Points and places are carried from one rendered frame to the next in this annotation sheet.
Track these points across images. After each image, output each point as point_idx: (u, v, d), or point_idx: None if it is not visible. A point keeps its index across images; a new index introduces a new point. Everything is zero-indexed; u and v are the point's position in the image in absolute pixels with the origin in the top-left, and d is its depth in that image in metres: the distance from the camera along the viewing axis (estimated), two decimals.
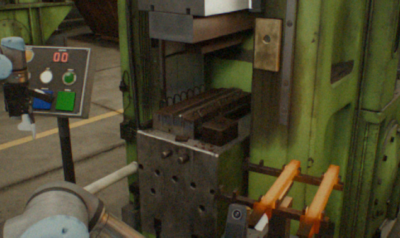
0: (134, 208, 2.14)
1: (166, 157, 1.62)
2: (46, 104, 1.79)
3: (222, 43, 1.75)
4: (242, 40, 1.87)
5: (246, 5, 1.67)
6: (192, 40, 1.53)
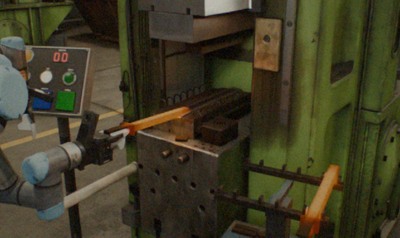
0: (134, 208, 2.14)
1: (166, 157, 1.62)
2: (46, 104, 1.79)
3: (222, 43, 1.75)
4: (242, 40, 1.87)
5: (246, 5, 1.67)
6: (192, 40, 1.53)
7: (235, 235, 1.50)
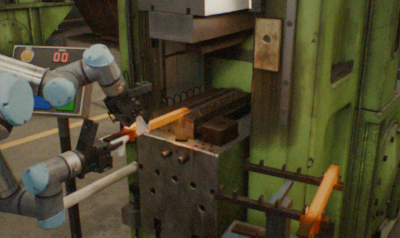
0: (134, 208, 2.14)
1: (166, 157, 1.62)
2: (46, 104, 1.79)
3: (222, 43, 1.75)
4: (242, 40, 1.87)
5: (246, 5, 1.67)
6: (192, 40, 1.53)
7: (235, 235, 1.50)
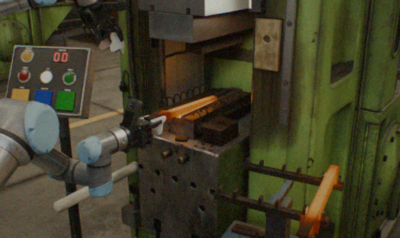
0: (134, 208, 2.14)
1: (166, 157, 1.62)
2: (46, 104, 1.79)
3: (222, 43, 1.75)
4: (242, 40, 1.87)
5: (246, 5, 1.67)
6: (192, 40, 1.53)
7: (235, 235, 1.50)
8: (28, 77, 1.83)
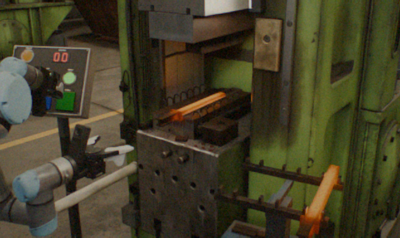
0: (134, 208, 2.14)
1: (166, 157, 1.62)
2: (46, 104, 1.79)
3: (222, 43, 1.75)
4: (242, 40, 1.87)
5: (246, 5, 1.67)
6: (192, 40, 1.53)
7: (235, 235, 1.50)
8: None
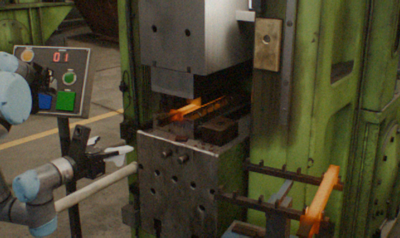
0: (134, 208, 2.14)
1: (166, 157, 1.62)
2: (46, 104, 1.79)
3: (222, 92, 1.82)
4: (240, 87, 1.94)
5: (244, 58, 1.74)
6: (193, 97, 1.60)
7: (235, 235, 1.50)
8: None
